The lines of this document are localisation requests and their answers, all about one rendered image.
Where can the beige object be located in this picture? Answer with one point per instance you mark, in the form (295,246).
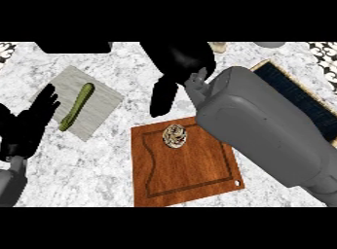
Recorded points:
(217,46)

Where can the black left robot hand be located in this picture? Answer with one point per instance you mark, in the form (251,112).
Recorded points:
(25,124)

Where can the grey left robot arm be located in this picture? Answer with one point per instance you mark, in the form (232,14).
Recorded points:
(0,180)

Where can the green cucumber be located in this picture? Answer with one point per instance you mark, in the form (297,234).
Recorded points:
(75,107)

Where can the pale grey round object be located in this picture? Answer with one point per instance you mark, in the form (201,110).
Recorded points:
(269,44)

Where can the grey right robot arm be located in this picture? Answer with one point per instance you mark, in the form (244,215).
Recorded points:
(267,131)

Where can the brown wooden cutting board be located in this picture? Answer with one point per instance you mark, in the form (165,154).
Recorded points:
(185,165)

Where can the dark basket with tan rim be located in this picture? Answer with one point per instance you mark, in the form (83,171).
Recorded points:
(306,100)

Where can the pale grey placemat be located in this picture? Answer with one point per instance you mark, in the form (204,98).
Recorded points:
(83,103)

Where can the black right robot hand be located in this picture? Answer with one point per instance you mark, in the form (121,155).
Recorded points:
(179,63)

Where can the black appliance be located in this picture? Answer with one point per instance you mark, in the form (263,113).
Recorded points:
(73,47)

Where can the swirled frosting cupcake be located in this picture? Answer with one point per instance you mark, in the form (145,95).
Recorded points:
(174,136)

